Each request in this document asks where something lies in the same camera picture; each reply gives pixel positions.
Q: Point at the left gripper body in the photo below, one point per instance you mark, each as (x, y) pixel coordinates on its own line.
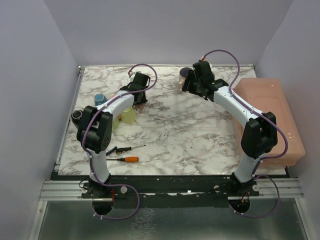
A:
(143, 99)

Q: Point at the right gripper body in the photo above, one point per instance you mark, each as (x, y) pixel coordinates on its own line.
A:
(194, 85)

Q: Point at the purple mug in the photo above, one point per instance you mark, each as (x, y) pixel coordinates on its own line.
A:
(183, 72)

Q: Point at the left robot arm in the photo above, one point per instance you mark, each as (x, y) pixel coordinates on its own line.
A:
(95, 126)

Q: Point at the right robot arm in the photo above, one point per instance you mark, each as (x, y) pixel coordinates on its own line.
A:
(259, 134)

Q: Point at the yellow-green faceted mug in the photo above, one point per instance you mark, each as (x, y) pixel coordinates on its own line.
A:
(128, 116)

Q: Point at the light green mug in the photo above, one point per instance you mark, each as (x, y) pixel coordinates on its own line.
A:
(115, 124)

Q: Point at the blue mug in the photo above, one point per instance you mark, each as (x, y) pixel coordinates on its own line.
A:
(99, 99)

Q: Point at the black mug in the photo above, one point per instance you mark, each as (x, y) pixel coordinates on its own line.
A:
(76, 117)

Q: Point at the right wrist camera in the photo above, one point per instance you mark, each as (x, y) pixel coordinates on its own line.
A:
(204, 63)

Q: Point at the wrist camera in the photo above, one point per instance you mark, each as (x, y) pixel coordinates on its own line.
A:
(132, 74)
(204, 63)

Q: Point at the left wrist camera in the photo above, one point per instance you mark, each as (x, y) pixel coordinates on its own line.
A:
(132, 74)

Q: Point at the blue handled pliers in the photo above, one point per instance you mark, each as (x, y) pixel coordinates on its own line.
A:
(111, 151)

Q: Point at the black handled screwdriver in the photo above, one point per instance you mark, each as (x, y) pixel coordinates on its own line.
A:
(126, 149)

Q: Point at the orange handled screwdriver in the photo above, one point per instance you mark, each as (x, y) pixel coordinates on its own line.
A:
(130, 159)

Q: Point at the black mounting base plate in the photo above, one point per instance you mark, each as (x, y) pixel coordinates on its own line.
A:
(157, 191)

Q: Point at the aluminium rail frame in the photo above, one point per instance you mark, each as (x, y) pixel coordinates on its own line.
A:
(184, 135)

